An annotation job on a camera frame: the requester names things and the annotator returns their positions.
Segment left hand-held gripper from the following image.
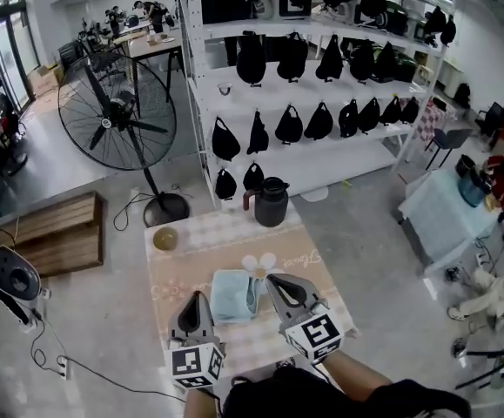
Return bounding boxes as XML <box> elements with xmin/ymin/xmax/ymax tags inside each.
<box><xmin>166</xmin><ymin>290</ymin><xmax>227</xmax><ymax>391</ymax></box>

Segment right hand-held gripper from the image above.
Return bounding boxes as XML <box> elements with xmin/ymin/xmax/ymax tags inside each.
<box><xmin>265</xmin><ymin>273</ymin><xmax>345</xmax><ymax>364</ymax></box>

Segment light blue towel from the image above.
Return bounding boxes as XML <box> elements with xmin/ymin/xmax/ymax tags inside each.
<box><xmin>211</xmin><ymin>269</ymin><xmax>265</xmax><ymax>327</ymax></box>

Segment person's left forearm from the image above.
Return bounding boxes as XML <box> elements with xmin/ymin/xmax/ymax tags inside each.
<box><xmin>184</xmin><ymin>386</ymin><xmax>223</xmax><ymax>418</ymax></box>

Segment person's right forearm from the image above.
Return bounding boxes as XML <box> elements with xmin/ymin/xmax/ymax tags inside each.
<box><xmin>320</xmin><ymin>349</ymin><xmax>394</xmax><ymax>403</ymax></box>

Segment small yellowish bowl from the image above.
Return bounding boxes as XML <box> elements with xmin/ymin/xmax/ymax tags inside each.
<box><xmin>152</xmin><ymin>226</ymin><xmax>180</xmax><ymax>253</ymax></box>

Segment black thermos jug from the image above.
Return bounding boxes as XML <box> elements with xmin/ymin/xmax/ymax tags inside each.
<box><xmin>242</xmin><ymin>176</ymin><xmax>291</xmax><ymax>228</ymax></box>

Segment white round floor disc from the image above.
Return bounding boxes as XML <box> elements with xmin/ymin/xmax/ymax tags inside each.
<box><xmin>299</xmin><ymin>189</ymin><xmax>331</xmax><ymax>203</ymax></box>

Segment person's black clothing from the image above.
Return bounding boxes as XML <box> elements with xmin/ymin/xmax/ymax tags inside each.
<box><xmin>223</xmin><ymin>366</ymin><xmax>473</xmax><ymax>418</ymax></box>

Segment brown wooden pallet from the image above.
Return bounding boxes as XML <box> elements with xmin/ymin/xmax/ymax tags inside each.
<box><xmin>0</xmin><ymin>191</ymin><xmax>105</xmax><ymax>279</ymax></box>

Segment rows of hanging black bags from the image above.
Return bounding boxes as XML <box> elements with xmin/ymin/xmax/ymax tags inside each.
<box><xmin>210</xmin><ymin>0</ymin><xmax>458</xmax><ymax>202</ymax></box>

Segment table with light blue cloth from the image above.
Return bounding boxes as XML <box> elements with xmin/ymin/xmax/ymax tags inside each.
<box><xmin>398</xmin><ymin>168</ymin><xmax>504</xmax><ymax>274</ymax></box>

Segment white and grey appliance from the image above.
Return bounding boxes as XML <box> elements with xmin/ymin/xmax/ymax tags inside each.
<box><xmin>0</xmin><ymin>213</ymin><xmax>44</xmax><ymax>335</ymax></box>

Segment dark blue bucket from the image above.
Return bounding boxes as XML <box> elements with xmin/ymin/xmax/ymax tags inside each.
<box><xmin>455</xmin><ymin>154</ymin><xmax>493</xmax><ymax>209</ymax></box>

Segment white metal shelving rack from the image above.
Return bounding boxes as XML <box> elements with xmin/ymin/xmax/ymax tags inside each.
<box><xmin>174</xmin><ymin>0</ymin><xmax>458</xmax><ymax>211</ymax></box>

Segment black folding stand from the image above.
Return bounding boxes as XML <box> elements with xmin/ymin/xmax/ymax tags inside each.
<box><xmin>453</xmin><ymin>347</ymin><xmax>504</xmax><ymax>392</ymax></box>

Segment red checkered cloth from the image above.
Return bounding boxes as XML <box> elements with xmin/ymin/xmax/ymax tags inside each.
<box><xmin>411</xmin><ymin>97</ymin><xmax>443</xmax><ymax>146</ymax></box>

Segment grey chair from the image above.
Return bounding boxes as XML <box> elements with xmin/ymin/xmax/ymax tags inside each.
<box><xmin>424</xmin><ymin>126</ymin><xmax>475</xmax><ymax>170</ymax></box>

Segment black backpack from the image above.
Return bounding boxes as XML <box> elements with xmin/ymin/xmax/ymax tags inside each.
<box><xmin>451</xmin><ymin>82</ymin><xmax>472</xmax><ymax>110</ymax></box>

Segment black office chair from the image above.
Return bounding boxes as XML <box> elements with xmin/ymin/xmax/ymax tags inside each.
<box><xmin>474</xmin><ymin>101</ymin><xmax>504</xmax><ymax>142</ymax></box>

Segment wooden work table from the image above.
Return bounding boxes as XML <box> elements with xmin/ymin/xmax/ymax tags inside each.
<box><xmin>127</xmin><ymin>28</ymin><xmax>184</xmax><ymax>104</ymax></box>

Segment cardboard box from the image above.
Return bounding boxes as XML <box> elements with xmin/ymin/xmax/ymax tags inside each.
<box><xmin>28</xmin><ymin>64</ymin><xmax>65</xmax><ymax>98</ymax></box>

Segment long black floor cable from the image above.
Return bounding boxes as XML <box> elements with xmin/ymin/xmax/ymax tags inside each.
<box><xmin>29</xmin><ymin>313</ymin><xmax>188</xmax><ymax>405</ymax></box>

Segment black fan power cable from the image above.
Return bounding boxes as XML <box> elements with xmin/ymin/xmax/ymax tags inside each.
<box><xmin>112</xmin><ymin>182</ymin><xmax>195</xmax><ymax>232</ymax></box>

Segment large black pedestal fan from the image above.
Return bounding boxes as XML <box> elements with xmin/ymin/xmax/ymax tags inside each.
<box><xmin>57</xmin><ymin>51</ymin><xmax>192</xmax><ymax>229</ymax></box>

